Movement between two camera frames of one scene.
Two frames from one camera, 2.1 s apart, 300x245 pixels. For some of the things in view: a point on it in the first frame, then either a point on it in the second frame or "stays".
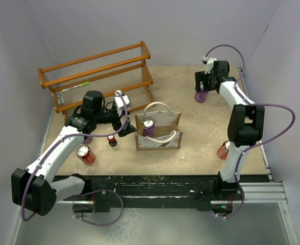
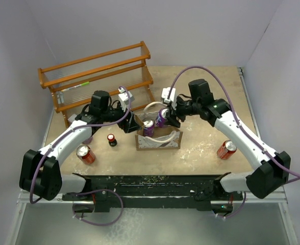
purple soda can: (200, 96) -> (160, 120)
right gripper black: (201, 76) -> (172, 121)
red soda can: (222, 151) stays
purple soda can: (148, 127) stays
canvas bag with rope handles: (167, 133) stays
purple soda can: (88, 140) stays
